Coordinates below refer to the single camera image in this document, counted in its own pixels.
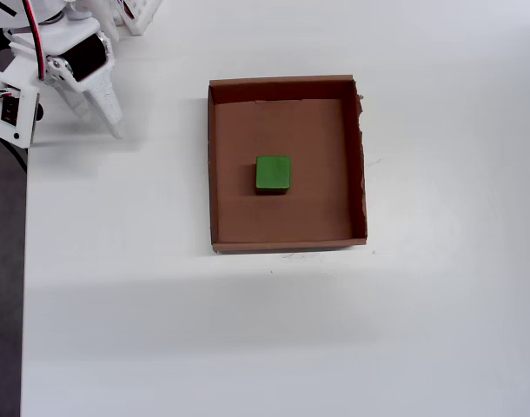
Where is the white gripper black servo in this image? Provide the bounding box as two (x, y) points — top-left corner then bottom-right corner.
(3, 16), (129, 141)

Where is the green cube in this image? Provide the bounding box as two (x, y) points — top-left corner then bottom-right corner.
(253, 155), (294, 196)

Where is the brown cardboard box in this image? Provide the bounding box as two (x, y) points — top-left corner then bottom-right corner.
(207, 74), (369, 255)

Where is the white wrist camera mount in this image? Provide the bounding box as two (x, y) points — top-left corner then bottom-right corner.
(0, 68), (45, 149)

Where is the red black white servo cable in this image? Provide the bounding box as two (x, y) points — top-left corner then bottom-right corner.
(21, 0), (48, 83)

